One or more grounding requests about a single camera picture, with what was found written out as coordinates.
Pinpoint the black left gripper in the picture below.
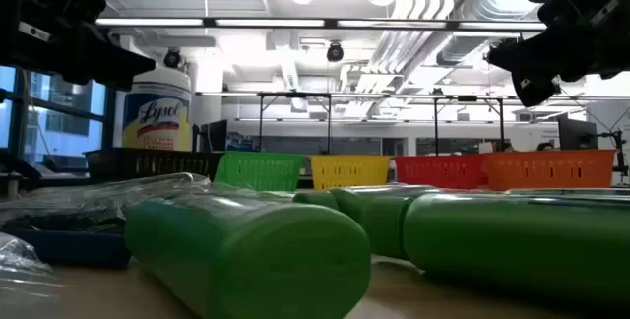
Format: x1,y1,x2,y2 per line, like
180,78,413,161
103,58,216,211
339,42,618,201
0,13,157,89

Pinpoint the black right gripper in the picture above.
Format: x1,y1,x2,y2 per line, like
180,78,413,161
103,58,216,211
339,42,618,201
485,21,630,108

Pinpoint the blue disposable razor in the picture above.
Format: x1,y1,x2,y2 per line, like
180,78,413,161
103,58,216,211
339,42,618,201
4,227,132,269

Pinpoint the blue white toothbrush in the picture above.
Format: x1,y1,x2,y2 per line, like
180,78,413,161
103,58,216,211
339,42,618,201
0,232,63,305

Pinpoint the Lysol wipes canister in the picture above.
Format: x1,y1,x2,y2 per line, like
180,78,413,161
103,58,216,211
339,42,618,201
121,65,193,153

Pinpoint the black background monitor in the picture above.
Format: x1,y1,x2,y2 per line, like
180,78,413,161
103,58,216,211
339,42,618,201
557,114,599,152

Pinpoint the black plastic basket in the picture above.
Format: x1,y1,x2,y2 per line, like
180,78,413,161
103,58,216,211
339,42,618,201
83,147,225,185

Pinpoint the orange plastic basket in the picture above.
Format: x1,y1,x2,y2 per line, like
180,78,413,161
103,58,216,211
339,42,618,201
481,149,620,192

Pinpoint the dark background monitor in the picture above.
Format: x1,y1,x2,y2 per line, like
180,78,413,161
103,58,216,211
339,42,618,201
199,119,229,153

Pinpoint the wrapped round black hairbrush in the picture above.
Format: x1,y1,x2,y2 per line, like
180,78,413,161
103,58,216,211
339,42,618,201
0,171,214,235

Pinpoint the red plastic basket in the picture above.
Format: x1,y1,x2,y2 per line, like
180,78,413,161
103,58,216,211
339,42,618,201
393,154,488,191

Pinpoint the ceiling light bar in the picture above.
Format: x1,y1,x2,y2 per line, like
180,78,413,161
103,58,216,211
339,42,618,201
94,16,548,32

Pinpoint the wrapped black comb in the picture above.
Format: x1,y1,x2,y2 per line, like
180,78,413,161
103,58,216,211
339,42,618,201
209,180,296,205

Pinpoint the green plastic basket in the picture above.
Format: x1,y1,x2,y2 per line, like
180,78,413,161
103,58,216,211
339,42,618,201
214,151,307,193

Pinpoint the yellow plastic basket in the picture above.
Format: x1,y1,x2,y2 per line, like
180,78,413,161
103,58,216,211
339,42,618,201
308,155,394,191

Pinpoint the black ceiling camera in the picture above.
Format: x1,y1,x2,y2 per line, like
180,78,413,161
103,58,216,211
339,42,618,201
162,46,183,69
326,40,345,63

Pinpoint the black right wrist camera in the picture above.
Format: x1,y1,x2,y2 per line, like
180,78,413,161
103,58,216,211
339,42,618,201
537,0,597,32

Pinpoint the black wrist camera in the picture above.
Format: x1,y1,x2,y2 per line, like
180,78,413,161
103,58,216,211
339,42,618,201
46,0,107,34
537,0,597,32

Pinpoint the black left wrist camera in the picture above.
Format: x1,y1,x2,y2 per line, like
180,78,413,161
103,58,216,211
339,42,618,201
46,0,107,34

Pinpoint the black background rig frame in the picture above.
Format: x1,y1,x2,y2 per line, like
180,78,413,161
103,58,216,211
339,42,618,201
256,91,334,156
432,95,506,157

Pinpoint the black aluminium table frame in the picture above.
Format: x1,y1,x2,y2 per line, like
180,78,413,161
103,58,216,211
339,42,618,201
0,151,90,200

